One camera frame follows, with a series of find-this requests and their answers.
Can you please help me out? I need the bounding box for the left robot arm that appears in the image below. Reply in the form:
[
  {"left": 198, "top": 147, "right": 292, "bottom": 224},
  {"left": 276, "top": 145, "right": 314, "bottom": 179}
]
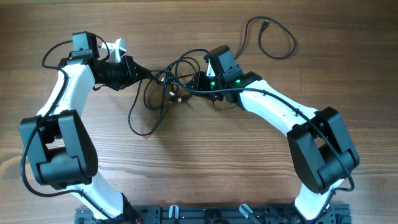
[{"left": 20, "top": 31, "right": 150, "bottom": 223}]

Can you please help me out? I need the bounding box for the left camera black cable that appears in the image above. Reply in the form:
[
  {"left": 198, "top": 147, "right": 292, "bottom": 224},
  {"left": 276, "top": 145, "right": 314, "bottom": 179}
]
[{"left": 20, "top": 34, "right": 125, "bottom": 223}]

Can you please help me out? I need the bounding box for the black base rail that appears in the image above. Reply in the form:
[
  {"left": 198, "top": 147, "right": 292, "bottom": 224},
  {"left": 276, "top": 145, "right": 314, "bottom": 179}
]
[{"left": 74, "top": 203, "right": 352, "bottom": 224}]

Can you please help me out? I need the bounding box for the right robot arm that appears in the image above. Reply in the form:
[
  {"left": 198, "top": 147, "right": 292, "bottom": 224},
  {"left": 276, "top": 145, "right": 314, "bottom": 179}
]
[{"left": 185, "top": 45, "right": 359, "bottom": 223}]

